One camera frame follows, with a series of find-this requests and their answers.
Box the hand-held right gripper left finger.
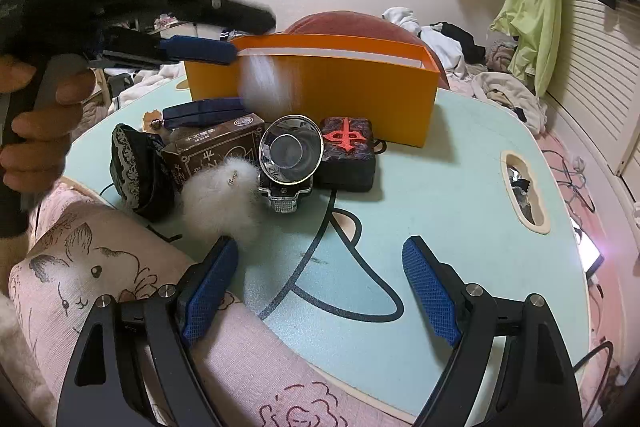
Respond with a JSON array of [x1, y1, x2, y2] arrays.
[[56, 235, 240, 427]]

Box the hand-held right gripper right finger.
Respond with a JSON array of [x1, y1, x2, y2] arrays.
[[401, 235, 585, 427]]

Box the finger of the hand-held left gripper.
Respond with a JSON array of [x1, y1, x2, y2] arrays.
[[162, 98, 249, 130], [89, 27, 239, 70]]

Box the brown drink carton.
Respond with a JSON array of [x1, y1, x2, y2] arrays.
[[161, 114, 266, 192]]

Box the clear lens headlamp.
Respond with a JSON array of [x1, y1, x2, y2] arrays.
[[257, 114, 323, 215]]

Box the black glossy lace-trimmed pouch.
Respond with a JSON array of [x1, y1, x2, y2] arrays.
[[110, 123, 176, 223]]

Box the orange cardboard box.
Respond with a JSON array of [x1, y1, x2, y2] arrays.
[[184, 33, 441, 146]]

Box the dark block with red symbol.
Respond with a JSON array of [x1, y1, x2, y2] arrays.
[[315, 117, 378, 192]]

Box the person's left hand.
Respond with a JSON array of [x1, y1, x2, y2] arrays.
[[0, 56, 97, 194]]

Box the smartphone with lit screen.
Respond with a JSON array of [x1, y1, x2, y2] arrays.
[[575, 237, 606, 281]]

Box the white crumpled garment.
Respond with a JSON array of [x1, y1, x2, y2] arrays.
[[382, 7, 467, 75]]

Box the beige crumpled garment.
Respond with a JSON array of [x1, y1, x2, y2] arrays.
[[472, 72, 549, 136]]

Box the black crumpled garment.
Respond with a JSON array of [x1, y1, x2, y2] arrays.
[[434, 23, 487, 64]]

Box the white louvered closet doors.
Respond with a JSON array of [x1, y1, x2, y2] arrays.
[[545, 0, 640, 178]]

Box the red-brown corduroy pillow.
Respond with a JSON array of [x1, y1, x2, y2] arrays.
[[282, 11, 452, 94]]

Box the black cable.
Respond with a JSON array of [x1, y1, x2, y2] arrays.
[[542, 149, 603, 214]]

